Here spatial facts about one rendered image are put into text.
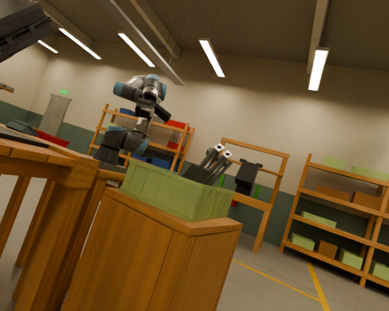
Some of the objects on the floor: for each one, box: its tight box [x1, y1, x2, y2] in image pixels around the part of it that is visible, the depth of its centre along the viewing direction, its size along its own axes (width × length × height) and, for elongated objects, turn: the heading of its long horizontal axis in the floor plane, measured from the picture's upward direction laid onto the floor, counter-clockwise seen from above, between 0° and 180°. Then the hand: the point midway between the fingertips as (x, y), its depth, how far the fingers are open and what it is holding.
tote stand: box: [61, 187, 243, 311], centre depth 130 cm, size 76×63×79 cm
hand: (148, 129), depth 103 cm, fingers open, 14 cm apart
